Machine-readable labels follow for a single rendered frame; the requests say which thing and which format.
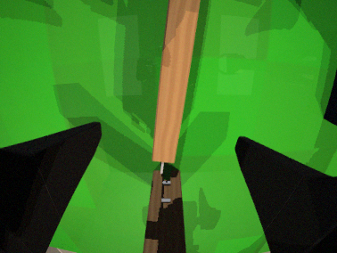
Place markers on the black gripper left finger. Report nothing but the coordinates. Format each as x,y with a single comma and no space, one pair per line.
38,179

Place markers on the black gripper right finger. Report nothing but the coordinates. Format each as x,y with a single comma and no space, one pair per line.
297,205

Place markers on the brown wooden board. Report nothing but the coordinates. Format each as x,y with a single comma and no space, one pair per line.
177,54

